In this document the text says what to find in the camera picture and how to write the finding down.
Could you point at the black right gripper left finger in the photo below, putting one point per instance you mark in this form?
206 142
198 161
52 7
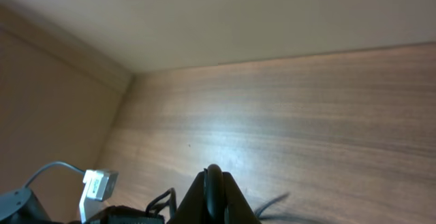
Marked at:
193 208

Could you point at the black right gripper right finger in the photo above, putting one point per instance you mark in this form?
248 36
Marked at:
237 210

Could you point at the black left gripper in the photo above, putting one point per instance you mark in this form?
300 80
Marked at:
124 215

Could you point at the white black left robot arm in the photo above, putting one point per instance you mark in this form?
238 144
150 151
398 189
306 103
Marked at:
21 206

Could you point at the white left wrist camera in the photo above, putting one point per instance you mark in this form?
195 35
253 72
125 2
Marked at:
98 187

